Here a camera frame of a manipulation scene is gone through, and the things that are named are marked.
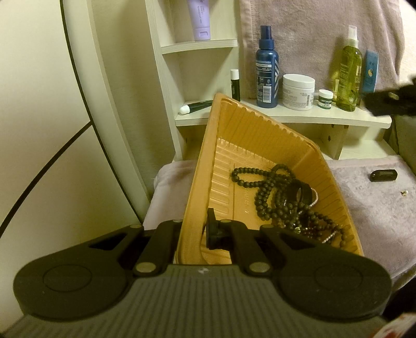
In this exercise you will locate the white cream jar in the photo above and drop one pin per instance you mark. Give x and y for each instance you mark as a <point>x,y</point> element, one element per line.
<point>298,92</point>

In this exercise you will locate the purple cosmetic tube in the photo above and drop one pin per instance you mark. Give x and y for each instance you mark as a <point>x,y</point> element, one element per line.
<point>200,22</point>

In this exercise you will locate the white-capped lip balm stick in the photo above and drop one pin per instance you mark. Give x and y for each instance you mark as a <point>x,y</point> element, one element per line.
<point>235,84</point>

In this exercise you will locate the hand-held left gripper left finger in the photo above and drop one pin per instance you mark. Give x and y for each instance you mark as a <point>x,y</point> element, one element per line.
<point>164,239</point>

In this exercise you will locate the red and white packet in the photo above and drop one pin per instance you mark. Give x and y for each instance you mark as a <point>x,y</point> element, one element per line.
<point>399,328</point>

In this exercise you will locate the grey cushion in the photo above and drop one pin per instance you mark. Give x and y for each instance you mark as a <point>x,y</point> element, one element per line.
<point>406,136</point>

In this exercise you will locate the small black box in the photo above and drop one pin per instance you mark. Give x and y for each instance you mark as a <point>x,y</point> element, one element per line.
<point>383,175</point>

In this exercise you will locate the orange plastic tray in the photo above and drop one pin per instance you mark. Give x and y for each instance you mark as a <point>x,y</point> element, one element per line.
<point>260,139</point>

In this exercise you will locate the blue spray bottle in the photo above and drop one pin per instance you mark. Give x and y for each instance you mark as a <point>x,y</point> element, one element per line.
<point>267,74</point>

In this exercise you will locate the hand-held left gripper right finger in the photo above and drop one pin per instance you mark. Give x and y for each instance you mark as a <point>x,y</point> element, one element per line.
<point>212,229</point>

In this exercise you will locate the blue and white tube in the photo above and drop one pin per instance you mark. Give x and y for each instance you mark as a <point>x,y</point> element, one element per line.
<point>370,73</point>

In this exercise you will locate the pink fleece blanket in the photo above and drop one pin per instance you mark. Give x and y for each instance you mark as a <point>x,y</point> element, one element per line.
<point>357,195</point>

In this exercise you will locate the yellow-green spray bottle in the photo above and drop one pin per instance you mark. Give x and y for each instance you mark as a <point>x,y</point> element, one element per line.
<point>349,74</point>

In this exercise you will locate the pink hanging towel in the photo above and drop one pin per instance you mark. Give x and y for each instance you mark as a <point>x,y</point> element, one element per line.
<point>299,19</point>

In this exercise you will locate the small green-labelled jar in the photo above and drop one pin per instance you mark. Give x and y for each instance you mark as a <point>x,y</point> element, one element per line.
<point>325,100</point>

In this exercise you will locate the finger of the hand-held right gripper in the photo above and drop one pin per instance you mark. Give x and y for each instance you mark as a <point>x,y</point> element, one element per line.
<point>390,100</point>

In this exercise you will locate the cream curved side panel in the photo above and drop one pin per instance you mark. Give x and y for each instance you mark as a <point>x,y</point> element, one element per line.
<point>113,81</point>

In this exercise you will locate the cream wooden shelf unit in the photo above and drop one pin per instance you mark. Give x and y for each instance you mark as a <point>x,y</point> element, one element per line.
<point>292,117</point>

